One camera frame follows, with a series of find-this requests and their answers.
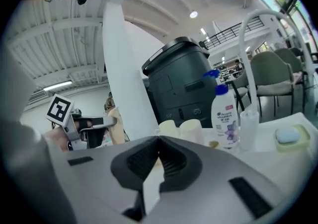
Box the cream cup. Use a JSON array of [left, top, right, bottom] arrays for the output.
[[158, 119, 180, 139], [179, 119, 203, 145]]

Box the green padded chair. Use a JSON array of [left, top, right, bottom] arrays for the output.
[[249, 50, 307, 117], [224, 79, 252, 112], [280, 47, 312, 82]]

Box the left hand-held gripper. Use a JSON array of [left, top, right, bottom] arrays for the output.
[[46, 93, 118, 151]]

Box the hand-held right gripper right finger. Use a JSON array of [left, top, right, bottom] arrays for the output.
[[158, 135, 288, 224]]

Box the black balcony railing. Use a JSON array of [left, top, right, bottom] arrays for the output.
[[202, 16, 264, 50]]

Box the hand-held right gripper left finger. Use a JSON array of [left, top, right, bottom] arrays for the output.
[[44, 135, 162, 224]]

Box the person's left forearm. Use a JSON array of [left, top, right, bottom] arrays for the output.
[[43, 125, 72, 153]]

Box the large black appliance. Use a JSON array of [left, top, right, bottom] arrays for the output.
[[141, 36, 212, 129]]

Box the white pump bottle blue cap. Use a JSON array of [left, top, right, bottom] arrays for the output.
[[202, 69, 240, 151]]

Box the ceiling tube light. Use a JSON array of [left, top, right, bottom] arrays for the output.
[[43, 80, 73, 91]]

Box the white curved faucet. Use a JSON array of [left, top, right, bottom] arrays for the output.
[[238, 8, 316, 151]]

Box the pale blue soap bar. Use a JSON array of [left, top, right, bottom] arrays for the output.
[[276, 127, 301, 144]]

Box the white sink basin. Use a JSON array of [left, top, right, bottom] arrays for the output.
[[153, 112, 318, 219]]

